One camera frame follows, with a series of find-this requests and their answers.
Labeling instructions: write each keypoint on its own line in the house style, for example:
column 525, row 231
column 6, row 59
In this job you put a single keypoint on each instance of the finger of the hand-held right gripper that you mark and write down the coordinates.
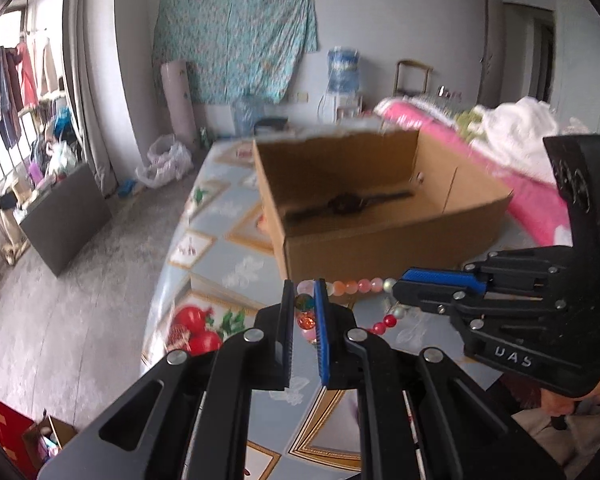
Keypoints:
column 420, row 295
column 440, row 276

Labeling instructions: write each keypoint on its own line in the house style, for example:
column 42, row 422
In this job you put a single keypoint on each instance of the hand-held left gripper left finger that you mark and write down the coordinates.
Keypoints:
column 286, row 345

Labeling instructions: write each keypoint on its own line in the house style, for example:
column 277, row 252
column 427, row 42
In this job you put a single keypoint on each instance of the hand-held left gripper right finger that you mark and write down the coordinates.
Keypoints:
column 321, row 340

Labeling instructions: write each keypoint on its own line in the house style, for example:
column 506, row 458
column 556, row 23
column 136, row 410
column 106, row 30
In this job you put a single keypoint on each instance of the brown cardboard box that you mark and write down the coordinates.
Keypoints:
column 370, row 250

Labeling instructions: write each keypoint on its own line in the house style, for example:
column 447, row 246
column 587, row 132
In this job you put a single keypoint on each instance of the person's right hand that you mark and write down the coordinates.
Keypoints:
column 557, row 402

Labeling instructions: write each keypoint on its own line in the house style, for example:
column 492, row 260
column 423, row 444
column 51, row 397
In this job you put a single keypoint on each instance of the fruit printed tablecloth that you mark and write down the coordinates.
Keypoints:
column 220, row 260

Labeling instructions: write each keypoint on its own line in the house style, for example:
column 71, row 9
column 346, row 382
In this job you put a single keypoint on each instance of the black wrist watch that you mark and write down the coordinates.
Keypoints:
column 347, row 203

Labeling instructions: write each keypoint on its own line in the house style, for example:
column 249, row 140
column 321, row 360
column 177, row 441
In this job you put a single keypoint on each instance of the white fluffy towel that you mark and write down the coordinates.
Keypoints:
column 520, row 130

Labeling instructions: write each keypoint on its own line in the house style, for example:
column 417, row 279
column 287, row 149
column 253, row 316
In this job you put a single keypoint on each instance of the green fluffy cloth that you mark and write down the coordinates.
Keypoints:
column 467, row 121

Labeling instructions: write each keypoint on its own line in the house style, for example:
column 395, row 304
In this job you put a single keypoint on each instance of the person's beige trousers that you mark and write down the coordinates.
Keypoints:
column 580, row 445

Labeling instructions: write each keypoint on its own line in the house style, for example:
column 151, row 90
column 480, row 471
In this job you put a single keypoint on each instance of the white water dispenser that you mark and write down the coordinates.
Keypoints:
column 345, row 106

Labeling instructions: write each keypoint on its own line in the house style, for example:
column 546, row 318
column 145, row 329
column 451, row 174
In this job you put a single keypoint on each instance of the wooden chair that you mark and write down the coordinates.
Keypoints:
column 412, row 77

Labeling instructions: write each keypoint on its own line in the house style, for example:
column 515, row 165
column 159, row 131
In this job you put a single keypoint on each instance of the white plastic bag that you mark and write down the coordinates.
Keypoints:
column 162, row 162

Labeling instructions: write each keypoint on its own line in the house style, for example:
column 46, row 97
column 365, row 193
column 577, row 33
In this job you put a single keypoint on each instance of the silver trash bin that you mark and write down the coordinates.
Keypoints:
column 271, row 125

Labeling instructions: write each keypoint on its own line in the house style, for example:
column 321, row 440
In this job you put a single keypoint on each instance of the blue slipper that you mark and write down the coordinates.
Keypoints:
column 127, row 187

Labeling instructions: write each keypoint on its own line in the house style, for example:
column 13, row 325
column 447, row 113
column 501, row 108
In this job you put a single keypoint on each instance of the green drink can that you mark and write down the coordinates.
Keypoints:
column 204, row 135

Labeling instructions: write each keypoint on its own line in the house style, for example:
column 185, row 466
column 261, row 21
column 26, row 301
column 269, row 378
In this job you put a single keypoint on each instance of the blue water dispenser bottle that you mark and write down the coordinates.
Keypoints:
column 343, row 67

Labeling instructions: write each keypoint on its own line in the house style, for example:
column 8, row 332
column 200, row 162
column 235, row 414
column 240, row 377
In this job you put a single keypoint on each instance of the empty clear water jug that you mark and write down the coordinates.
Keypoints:
column 245, row 116

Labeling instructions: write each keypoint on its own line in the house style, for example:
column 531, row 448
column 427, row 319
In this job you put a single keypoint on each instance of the grey wardrobe door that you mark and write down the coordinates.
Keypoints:
column 517, row 35

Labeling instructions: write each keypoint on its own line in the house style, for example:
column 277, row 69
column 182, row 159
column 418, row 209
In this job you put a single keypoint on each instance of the small open cardboard box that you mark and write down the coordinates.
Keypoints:
column 50, row 437

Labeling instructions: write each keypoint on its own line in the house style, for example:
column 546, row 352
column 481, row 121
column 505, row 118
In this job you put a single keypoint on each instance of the grey cabinet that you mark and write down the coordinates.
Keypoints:
column 65, row 220

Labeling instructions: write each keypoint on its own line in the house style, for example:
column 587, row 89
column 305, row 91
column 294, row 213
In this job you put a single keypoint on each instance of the rolled pink mat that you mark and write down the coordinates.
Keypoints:
column 177, row 105

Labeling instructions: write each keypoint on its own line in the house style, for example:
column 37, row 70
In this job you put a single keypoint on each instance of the red paper bag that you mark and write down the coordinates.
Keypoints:
column 12, row 435

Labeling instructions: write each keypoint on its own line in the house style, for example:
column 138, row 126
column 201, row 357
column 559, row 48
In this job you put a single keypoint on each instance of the pile of clutter on cabinet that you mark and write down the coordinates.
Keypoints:
column 55, row 150

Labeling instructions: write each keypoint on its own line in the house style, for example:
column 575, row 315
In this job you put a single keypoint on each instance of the grey curtain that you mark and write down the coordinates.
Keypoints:
column 97, row 85

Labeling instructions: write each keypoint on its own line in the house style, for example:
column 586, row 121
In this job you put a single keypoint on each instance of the row of hanging clothes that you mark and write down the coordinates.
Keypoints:
column 10, row 85

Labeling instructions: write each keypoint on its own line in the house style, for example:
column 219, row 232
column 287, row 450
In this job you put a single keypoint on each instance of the wall socket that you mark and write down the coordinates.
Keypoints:
column 297, row 96

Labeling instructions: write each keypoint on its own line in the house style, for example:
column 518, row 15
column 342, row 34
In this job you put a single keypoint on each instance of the floral teal wall cloth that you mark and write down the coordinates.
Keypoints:
column 235, row 35

